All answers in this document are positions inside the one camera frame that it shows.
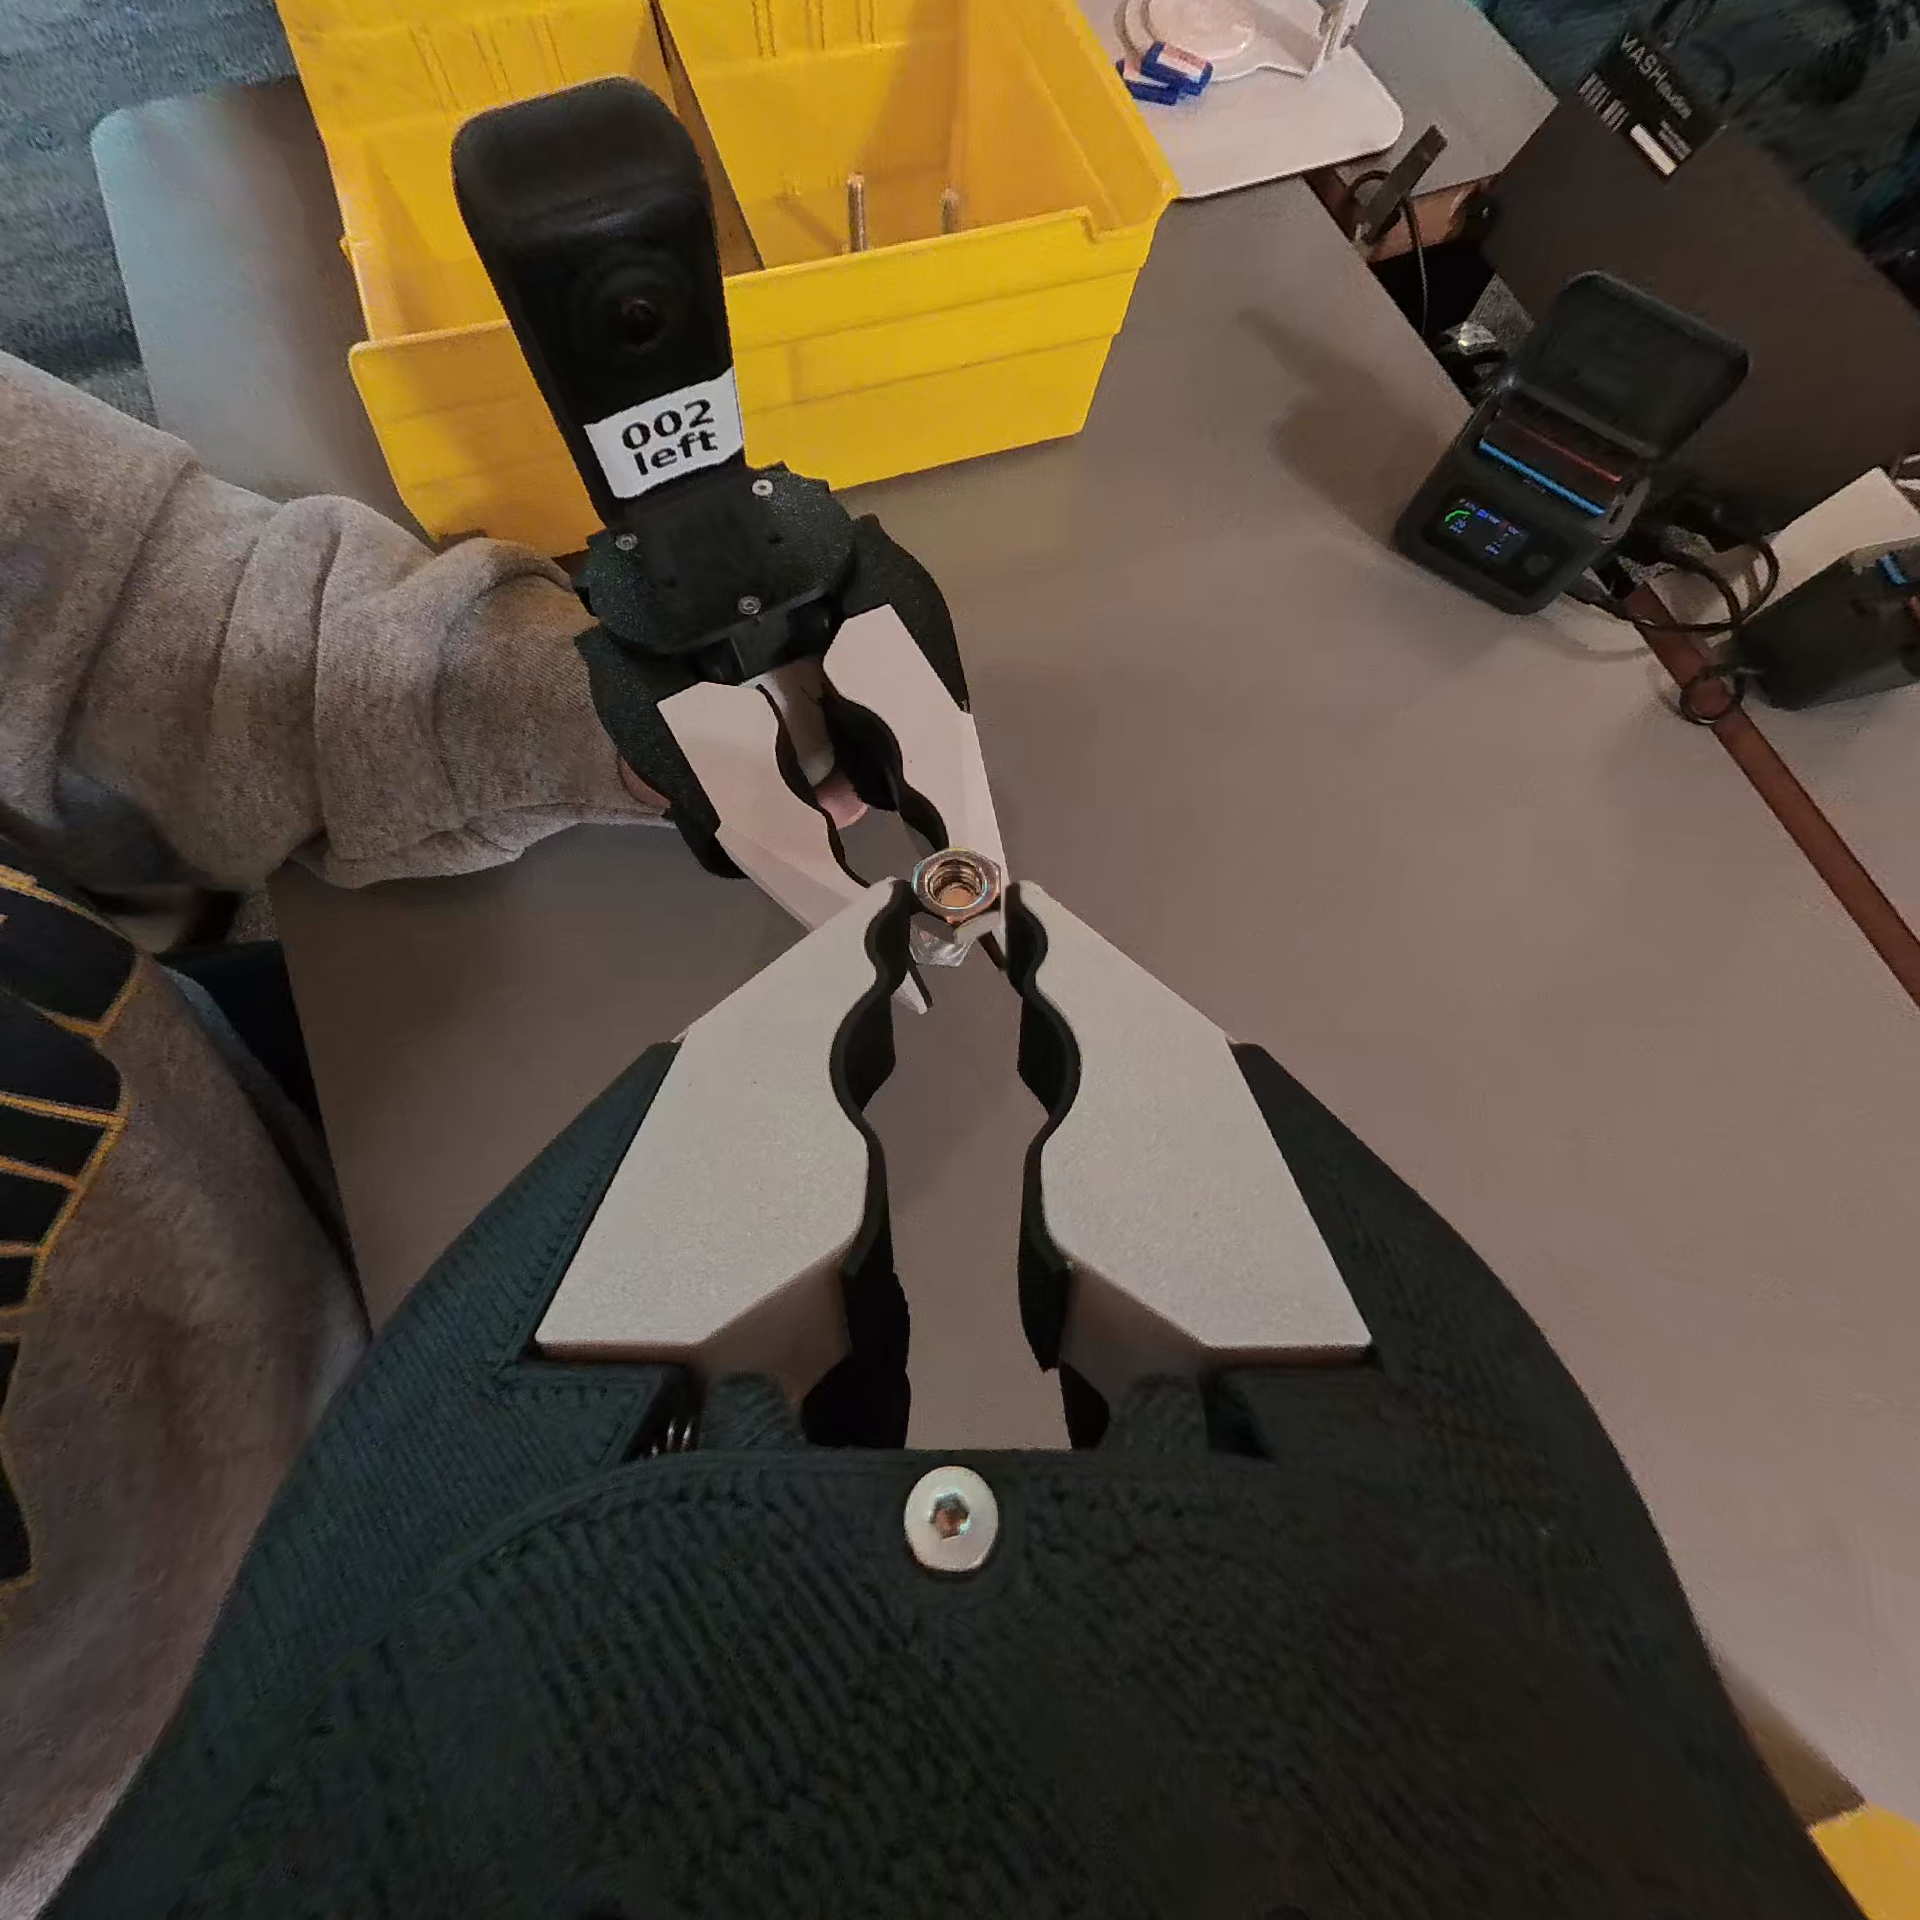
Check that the person's torso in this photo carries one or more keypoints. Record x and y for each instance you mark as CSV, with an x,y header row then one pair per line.
x,y
182,1349

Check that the small blue card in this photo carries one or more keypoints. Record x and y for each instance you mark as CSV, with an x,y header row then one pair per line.
x,y
1154,91
1177,62

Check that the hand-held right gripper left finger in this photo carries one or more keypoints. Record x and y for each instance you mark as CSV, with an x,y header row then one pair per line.
x,y
706,1200

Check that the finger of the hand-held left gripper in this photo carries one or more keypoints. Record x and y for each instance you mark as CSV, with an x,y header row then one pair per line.
x,y
750,778
929,704

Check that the black label printer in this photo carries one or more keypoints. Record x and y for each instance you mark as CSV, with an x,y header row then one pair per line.
x,y
1575,434

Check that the black flat box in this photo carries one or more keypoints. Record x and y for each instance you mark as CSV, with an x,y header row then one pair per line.
x,y
1725,271

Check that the silver hex nut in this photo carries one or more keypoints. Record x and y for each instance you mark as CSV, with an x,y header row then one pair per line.
x,y
949,884

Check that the yellow storage bin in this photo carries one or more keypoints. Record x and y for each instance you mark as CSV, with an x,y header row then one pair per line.
x,y
929,345

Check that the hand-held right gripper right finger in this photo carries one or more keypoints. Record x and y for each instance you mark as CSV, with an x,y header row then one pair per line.
x,y
1186,1200

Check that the black battery charger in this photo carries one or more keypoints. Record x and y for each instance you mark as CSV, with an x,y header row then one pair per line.
x,y
1832,629

